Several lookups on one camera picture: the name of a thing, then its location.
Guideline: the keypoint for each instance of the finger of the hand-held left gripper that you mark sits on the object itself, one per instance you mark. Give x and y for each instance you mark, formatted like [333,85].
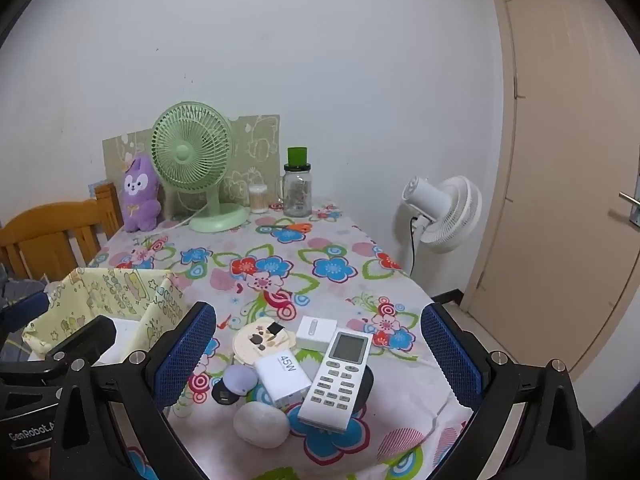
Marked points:
[85,337]
[25,310]

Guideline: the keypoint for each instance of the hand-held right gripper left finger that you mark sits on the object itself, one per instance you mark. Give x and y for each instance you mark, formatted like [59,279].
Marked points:
[185,355]

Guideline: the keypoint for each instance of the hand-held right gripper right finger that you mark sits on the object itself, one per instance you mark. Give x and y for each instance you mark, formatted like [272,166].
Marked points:
[450,355]

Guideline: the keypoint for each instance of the lavender round ball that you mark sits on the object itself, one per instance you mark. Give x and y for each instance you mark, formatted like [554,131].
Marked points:
[240,380]

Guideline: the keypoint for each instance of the round bear coaster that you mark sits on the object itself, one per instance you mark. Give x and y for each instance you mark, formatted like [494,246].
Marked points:
[250,345]

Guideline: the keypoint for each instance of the yellow fabric storage box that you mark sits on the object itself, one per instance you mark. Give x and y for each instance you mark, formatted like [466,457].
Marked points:
[125,285]

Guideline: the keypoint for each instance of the large white charger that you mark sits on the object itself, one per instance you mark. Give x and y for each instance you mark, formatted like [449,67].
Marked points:
[282,375]

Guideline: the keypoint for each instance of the white egg-shaped object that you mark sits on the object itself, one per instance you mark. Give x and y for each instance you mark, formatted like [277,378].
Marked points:
[260,425]

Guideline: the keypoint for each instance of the white remote control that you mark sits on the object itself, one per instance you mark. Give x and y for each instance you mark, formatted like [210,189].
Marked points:
[330,390]

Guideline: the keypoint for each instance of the small white charger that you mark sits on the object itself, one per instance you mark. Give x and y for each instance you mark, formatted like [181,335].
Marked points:
[315,332]

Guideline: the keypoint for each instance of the plaid bedding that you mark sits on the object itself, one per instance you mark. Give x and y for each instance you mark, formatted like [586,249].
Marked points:
[20,287]

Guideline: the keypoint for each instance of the white floor fan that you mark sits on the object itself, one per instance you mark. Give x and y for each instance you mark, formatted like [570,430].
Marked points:
[445,210]

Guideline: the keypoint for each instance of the purple plush toy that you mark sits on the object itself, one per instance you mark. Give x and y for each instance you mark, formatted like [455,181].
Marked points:
[140,200]

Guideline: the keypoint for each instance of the floral tablecloth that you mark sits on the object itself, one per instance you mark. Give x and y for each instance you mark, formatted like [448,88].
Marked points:
[320,270]

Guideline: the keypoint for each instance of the cotton swab jar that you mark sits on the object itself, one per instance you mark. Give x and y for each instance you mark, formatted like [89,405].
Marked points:
[258,202]

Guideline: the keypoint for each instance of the orange scissors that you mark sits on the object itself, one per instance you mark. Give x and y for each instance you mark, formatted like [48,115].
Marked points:
[300,227]

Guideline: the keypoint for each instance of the glass jar with green lid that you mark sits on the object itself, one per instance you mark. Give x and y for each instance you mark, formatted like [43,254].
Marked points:
[297,195]

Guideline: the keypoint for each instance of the green desk fan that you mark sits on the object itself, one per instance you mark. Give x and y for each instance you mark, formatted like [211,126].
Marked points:
[192,150]

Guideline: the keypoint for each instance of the green printed board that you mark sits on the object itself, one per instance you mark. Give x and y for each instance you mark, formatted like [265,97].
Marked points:
[255,145]

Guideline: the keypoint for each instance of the beige door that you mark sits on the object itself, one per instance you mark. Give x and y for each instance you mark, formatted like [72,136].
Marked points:
[560,160]

